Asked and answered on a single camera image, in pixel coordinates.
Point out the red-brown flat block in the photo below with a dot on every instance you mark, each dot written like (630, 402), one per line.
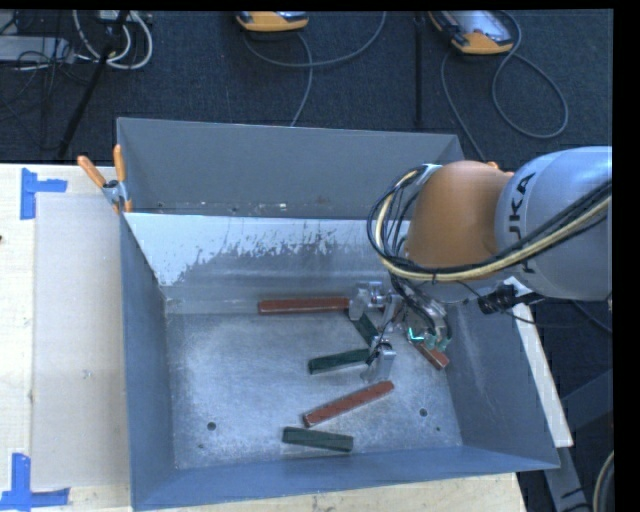
(347, 404)
(436, 357)
(302, 305)

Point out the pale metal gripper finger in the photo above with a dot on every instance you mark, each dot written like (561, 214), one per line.
(361, 301)
(382, 361)

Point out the dark green flat block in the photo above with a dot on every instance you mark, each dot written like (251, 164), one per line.
(317, 439)
(336, 361)
(366, 329)

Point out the pale wood board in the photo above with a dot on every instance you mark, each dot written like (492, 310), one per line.
(75, 340)

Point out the grey metal bin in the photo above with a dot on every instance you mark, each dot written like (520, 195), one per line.
(240, 380)

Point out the black cylinder on white bracket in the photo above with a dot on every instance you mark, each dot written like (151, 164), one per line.
(500, 299)

